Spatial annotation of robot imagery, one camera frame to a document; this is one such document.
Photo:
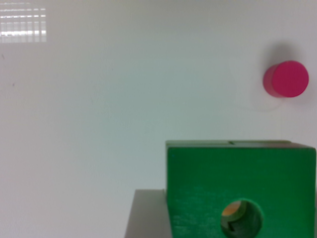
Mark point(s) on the pink short cylinder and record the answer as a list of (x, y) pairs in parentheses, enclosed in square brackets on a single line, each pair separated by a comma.
[(286, 79)]

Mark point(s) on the green square block with hole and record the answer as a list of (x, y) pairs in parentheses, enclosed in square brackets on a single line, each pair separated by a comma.
[(240, 189)]

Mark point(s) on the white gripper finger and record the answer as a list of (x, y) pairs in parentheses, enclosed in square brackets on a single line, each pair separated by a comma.
[(149, 215)]

